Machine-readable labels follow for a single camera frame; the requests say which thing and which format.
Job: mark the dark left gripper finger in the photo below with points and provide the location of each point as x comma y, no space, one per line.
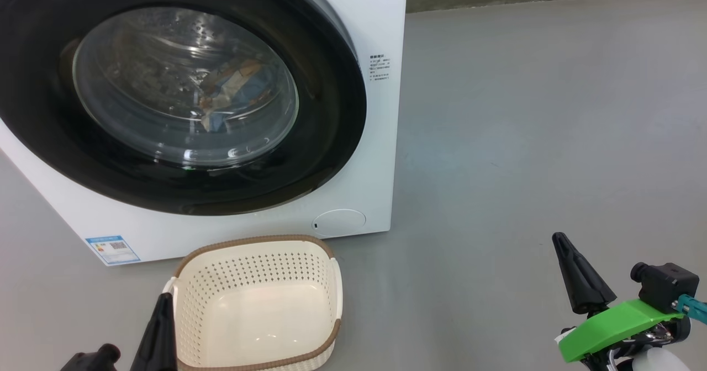
160,343

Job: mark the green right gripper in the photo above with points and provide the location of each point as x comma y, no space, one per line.
618,327

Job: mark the cream printed garment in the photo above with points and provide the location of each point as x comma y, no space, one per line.
221,92

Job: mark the black round glass washer door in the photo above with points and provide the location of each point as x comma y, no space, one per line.
320,111

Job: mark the white front-load washing machine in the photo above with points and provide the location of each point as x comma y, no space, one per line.
375,167

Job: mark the steel washing machine drum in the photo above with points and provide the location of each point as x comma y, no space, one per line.
138,56

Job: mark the cream perforated laundry basket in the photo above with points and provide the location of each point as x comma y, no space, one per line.
254,316

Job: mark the blue energy label sticker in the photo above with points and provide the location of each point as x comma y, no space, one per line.
112,249

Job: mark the round white filter cover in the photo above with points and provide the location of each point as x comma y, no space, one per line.
339,222

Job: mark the small printed text label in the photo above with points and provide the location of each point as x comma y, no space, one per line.
380,67

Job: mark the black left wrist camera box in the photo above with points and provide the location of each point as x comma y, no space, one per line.
91,360

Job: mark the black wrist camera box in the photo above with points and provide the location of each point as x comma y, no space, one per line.
91,360
663,285

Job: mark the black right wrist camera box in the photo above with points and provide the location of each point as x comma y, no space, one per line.
663,285

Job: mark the teal right camera connector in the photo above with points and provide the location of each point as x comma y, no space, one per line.
693,307

